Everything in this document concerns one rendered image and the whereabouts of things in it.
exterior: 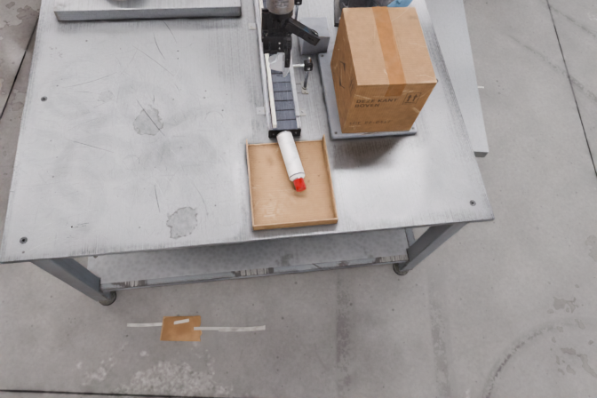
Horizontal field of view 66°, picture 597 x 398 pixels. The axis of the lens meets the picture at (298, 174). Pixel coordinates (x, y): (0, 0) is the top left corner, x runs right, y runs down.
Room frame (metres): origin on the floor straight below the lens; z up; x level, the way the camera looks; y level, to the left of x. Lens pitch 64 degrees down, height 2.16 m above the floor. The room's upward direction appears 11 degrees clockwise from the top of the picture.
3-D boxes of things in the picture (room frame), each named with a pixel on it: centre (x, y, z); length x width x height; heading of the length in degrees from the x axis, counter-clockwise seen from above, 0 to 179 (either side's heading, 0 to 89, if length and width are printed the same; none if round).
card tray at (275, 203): (0.62, 0.02, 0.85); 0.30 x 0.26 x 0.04; 16
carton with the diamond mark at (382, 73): (1.01, -0.19, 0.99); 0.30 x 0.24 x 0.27; 16
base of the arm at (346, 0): (1.44, -0.11, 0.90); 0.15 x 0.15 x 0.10
